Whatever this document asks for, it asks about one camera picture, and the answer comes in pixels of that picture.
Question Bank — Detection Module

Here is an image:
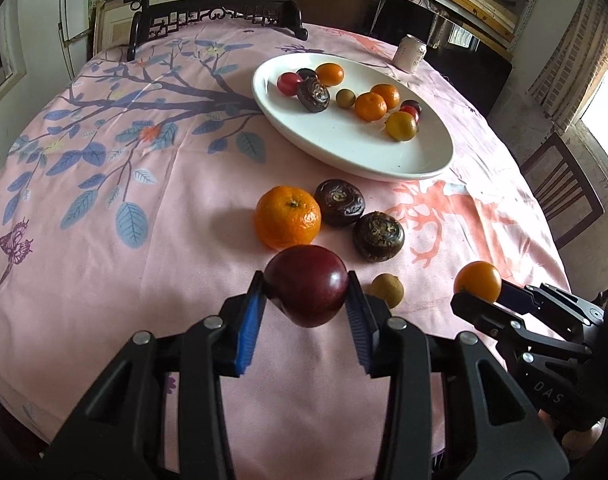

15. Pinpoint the person's right hand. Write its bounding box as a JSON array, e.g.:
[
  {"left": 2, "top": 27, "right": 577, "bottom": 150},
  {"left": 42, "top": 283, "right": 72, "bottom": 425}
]
[{"left": 538, "top": 407, "right": 608, "bottom": 461}]

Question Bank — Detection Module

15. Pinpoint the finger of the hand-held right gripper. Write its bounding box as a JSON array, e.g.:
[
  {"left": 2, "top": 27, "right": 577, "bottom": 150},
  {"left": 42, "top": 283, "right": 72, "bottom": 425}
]
[
  {"left": 450, "top": 291, "right": 537, "bottom": 357},
  {"left": 499, "top": 281, "right": 605, "bottom": 343}
]

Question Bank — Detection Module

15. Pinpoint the dark red plum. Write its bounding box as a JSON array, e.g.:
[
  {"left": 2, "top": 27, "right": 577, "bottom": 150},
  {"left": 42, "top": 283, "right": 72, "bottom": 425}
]
[{"left": 263, "top": 245, "right": 349, "bottom": 329}]

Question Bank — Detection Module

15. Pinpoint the dark brown water chestnut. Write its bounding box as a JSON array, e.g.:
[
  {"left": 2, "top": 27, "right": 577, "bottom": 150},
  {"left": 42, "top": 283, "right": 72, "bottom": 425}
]
[
  {"left": 297, "top": 77, "right": 331, "bottom": 113},
  {"left": 313, "top": 179, "right": 367, "bottom": 229},
  {"left": 353, "top": 211, "right": 406, "bottom": 263}
]

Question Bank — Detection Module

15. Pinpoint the smooth small orange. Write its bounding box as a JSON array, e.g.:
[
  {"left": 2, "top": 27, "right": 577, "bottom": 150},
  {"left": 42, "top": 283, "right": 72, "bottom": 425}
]
[
  {"left": 453, "top": 260, "right": 503, "bottom": 304},
  {"left": 315, "top": 62, "right": 345, "bottom": 87}
]

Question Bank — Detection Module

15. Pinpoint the black carved wooden chair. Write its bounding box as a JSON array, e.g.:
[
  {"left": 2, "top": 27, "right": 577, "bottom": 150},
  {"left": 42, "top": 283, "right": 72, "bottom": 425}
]
[{"left": 126, "top": 0, "right": 290, "bottom": 62}]

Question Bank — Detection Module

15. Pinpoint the yellowish orange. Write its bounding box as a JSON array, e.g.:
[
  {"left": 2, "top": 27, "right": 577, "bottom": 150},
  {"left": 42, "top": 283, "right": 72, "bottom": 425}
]
[{"left": 385, "top": 111, "right": 419, "bottom": 143}]

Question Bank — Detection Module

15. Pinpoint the white oval plate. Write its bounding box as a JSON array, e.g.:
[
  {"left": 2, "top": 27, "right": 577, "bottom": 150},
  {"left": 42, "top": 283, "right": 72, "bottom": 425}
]
[{"left": 252, "top": 53, "right": 455, "bottom": 183}]

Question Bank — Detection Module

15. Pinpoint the dark slatted wooden chair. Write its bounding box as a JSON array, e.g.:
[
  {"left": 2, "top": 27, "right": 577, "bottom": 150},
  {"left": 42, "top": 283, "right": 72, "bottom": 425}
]
[{"left": 520, "top": 132, "right": 605, "bottom": 251}]

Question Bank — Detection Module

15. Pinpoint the printed pink tablecloth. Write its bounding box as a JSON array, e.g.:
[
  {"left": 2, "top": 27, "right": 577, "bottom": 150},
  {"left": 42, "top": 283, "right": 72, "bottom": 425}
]
[{"left": 0, "top": 22, "right": 572, "bottom": 461}]

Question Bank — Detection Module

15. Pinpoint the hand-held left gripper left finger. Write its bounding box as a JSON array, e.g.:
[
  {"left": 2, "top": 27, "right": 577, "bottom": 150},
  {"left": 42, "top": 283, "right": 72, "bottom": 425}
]
[{"left": 41, "top": 270, "right": 265, "bottom": 480}]

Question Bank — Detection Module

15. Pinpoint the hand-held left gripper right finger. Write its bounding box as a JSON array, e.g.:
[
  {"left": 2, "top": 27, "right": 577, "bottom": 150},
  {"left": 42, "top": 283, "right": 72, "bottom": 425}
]
[{"left": 346, "top": 270, "right": 570, "bottom": 480}]

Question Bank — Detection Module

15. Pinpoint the pale drink can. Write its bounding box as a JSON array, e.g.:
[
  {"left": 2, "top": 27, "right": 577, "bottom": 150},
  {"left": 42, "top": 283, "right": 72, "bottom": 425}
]
[{"left": 394, "top": 35, "right": 428, "bottom": 73}]

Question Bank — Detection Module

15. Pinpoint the bumpy mandarin orange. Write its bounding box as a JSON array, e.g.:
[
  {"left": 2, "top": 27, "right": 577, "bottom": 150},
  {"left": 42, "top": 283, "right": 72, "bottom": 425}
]
[
  {"left": 370, "top": 83, "right": 401, "bottom": 111},
  {"left": 253, "top": 185, "right": 322, "bottom": 251},
  {"left": 354, "top": 92, "right": 388, "bottom": 122}
]

